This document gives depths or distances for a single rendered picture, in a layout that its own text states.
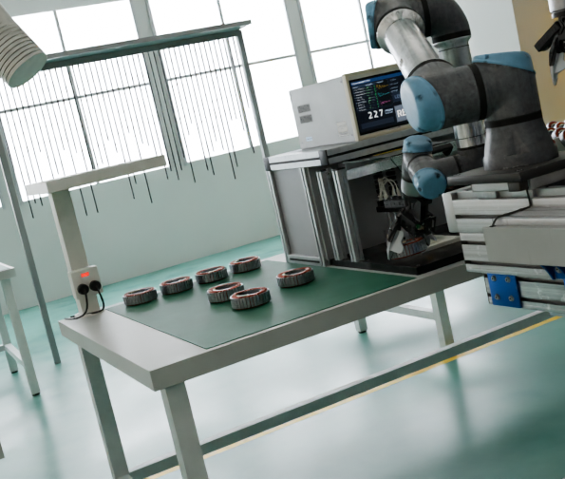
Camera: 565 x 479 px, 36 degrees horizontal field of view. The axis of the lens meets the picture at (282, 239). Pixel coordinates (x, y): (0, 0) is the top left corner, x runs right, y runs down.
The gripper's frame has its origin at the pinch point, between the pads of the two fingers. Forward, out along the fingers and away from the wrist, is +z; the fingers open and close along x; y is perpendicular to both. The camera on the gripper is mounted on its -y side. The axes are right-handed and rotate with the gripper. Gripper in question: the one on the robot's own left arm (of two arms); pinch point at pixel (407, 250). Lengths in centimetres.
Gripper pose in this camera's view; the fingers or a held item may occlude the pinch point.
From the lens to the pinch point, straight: 246.2
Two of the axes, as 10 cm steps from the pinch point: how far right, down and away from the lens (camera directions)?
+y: 4.8, 4.6, -7.5
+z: 0.4, 8.4, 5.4
